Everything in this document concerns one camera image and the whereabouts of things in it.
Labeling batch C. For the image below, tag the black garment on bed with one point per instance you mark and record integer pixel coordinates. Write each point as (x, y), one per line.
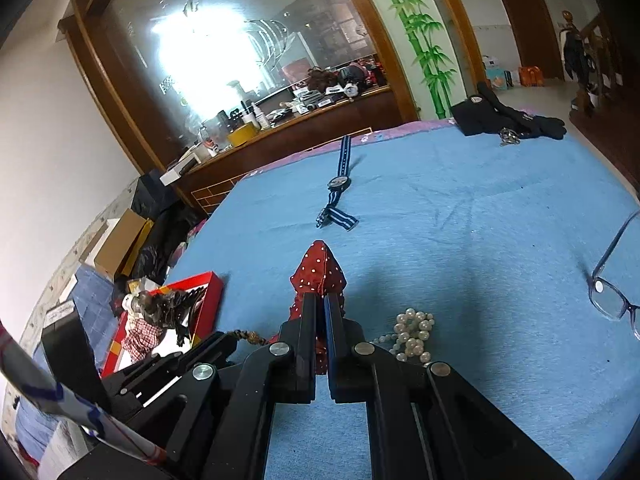
(483, 112)

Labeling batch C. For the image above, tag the wooden dresser counter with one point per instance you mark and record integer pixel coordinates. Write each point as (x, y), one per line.
(206, 185)

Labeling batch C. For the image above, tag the blue plaid cloth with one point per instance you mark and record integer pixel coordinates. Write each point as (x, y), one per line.
(92, 295)

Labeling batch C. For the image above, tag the red polka dot scrunchie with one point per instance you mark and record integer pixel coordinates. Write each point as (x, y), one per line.
(317, 278)

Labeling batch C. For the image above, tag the large wall mirror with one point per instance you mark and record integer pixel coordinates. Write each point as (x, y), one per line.
(198, 61)

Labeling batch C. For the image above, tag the silver keys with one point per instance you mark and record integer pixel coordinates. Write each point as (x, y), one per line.
(508, 137)

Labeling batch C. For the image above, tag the blue striped strap watch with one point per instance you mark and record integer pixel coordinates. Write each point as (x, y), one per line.
(336, 187)

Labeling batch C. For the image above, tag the cardboard box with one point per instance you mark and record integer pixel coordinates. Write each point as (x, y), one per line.
(119, 251)

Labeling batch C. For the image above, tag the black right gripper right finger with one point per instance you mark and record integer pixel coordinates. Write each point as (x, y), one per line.
(360, 372)

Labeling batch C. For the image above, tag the white pump bottle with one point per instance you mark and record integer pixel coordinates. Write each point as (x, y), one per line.
(261, 117)

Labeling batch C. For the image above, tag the white flat box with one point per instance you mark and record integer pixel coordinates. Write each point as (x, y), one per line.
(179, 170)

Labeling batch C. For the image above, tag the blue frame eyeglasses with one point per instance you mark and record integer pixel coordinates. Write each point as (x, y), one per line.
(613, 284)

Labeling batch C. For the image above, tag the grey organza scrunchie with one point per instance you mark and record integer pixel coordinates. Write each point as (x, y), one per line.
(157, 309)

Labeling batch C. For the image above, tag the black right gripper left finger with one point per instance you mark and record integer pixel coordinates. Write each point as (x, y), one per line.
(281, 373)

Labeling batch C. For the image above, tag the yellow tape roll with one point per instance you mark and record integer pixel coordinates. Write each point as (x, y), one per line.
(243, 134)

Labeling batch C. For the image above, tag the white dotted scrunchie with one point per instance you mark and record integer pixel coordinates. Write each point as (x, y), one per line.
(130, 305)

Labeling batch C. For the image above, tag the red plaid scrunchie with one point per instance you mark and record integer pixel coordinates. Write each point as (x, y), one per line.
(141, 339)

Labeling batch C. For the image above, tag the red jewelry tray box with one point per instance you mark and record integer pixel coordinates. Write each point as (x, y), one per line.
(118, 358)

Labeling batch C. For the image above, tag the blue bed blanket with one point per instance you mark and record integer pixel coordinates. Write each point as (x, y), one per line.
(496, 241)

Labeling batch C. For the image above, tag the black hair claw clip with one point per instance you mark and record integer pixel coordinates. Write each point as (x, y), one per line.
(185, 311)

